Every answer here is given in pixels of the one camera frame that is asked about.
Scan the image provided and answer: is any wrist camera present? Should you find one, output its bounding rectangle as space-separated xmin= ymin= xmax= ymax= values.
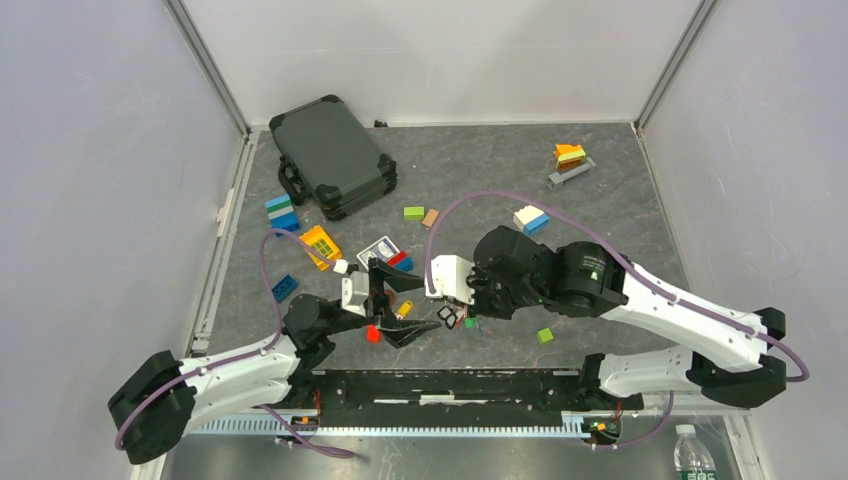
xmin=425 ymin=255 xmax=475 ymax=305
xmin=333 ymin=259 xmax=370 ymax=317

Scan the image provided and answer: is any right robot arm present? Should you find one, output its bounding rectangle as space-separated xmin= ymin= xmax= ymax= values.
xmin=425 ymin=226 xmax=788 ymax=409

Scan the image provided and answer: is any small green cube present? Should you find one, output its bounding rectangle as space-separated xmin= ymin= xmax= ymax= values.
xmin=536 ymin=328 xmax=554 ymax=345

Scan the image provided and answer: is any grey lego piece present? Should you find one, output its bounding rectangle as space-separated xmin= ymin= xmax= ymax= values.
xmin=546 ymin=157 xmax=596 ymax=190

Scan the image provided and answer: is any yellow lego plate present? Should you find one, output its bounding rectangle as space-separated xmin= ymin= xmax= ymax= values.
xmin=299 ymin=225 xmax=343 ymax=261

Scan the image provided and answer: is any playing card box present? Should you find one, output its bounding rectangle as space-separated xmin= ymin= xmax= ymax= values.
xmin=356 ymin=235 xmax=401 ymax=269

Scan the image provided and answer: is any tan wooden block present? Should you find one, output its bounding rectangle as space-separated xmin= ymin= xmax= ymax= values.
xmin=421 ymin=209 xmax=440 ymax=229

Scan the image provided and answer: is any blue lego brick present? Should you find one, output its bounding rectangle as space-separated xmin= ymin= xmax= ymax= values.
xmin=271 ymin=275 xmax=299 ymax=304

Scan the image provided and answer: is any black key fob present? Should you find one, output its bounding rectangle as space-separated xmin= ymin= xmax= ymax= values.
xmin=436 ymin=305 xmax=461 ymax=329

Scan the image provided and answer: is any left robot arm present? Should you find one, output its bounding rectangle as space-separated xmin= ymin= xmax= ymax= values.
xmin=107 ymin=259 xmax=437 ymax=465

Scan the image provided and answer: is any plastic water bottle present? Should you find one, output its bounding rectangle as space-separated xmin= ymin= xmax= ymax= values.
xmin=674 ymin=424 xmax=718 ymax=480

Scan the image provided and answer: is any white cable duct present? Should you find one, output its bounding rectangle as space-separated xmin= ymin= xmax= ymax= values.
xmin=190 ymin=411 xmax=590 ymax=440

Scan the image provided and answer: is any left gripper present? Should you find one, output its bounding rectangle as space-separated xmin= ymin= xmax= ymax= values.
xmin=320 ymin=257 xmax=441 ymax=347

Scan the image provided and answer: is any red lego brick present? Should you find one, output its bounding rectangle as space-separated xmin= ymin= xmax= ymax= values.
xmin=366 ymin=325 xmax=382 ymax=343

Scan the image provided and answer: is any blue green white lego stack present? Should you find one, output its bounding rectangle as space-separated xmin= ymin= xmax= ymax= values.
xmin=265 ymin=194 xmax=301 ymax=233

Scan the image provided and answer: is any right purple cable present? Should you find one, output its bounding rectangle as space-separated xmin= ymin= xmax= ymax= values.
xmin=423 ymin=190 xmax=812 ymax=452

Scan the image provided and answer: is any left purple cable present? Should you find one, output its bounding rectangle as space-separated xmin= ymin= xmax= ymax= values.
xmin=113 ymin=229 xmax=359 ymax=461

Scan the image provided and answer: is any white blue lego block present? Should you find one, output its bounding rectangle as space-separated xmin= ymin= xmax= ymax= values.
xmin=513 ymin=205 xmax=549 ymax=236

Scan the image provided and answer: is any black hard case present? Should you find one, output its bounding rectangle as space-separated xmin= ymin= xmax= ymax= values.
xmin=269 ymin=94 xmax=398 ymax=221

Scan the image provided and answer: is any purple cable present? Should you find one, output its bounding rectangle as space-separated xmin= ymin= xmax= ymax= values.
xmin=423 ymin=190 xmax=812 ymax=452
xmin=113 ymin=229 xmax=359 ymax=461

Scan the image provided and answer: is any red blue lego block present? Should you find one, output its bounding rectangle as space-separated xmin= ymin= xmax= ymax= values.
xmin=387 ymin=251 xmax=414 ymax=272

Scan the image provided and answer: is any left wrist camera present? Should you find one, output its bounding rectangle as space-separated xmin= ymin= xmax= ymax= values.
xmin=333 ymin=259 xmax=370 ymax=317

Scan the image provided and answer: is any green lego brick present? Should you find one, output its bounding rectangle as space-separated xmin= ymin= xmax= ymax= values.
xmin=403 ymin=206 xmax=426 ymax=221

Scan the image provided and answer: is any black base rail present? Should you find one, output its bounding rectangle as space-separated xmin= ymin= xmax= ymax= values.
xmin=273 ymin=368 xmax=644 ymax=427

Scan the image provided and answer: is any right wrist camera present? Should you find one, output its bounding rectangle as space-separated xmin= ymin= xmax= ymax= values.
xmin=425 ymin=255 xmax=475 ymax=305

